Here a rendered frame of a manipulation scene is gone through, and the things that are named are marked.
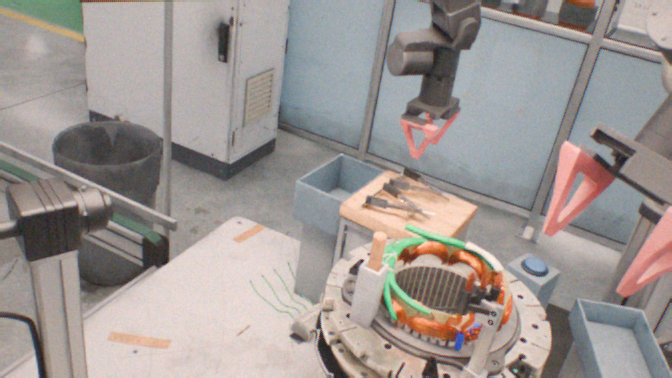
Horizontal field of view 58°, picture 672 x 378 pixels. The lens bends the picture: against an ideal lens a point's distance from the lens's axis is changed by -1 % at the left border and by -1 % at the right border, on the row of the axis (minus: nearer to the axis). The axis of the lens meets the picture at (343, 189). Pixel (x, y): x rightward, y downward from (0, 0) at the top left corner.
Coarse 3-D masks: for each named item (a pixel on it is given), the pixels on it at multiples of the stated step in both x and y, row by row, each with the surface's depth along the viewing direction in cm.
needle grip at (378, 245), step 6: (378, 234) 74; (384, 234) 74; (378, 240) 74; (384, 240) 74; (372, 246) 75; (378, 246) 74; (384, 246) 75; (372, 252) 75; (378, 252) 75; (372, 258) 75; (378, 258) 75; (372, 264) 76; (378, 264) 76; (378, 270) 76
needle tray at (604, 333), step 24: (576, 312) 96; (600, 312) 98; (624, 312) 97; (576, 336) 94; (600, 336) 96; (624, 336) 97; (648, 336) 93; (600, 360) 91; (624, 360) 92; (648, 360) 91
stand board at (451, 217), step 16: (384, 176) 124; (368, 192) 117; (416, 192) 120; (352, 208) 111; (368, 208) 112; (432, 208) 115; (448, 208) 116; (464, 208) 117; (368, 224) 110; (384, 224) 108; (400, 224) 108; (416, 224) 109; (432, 224) 110; (448, 224) 111; (464, 224) 114
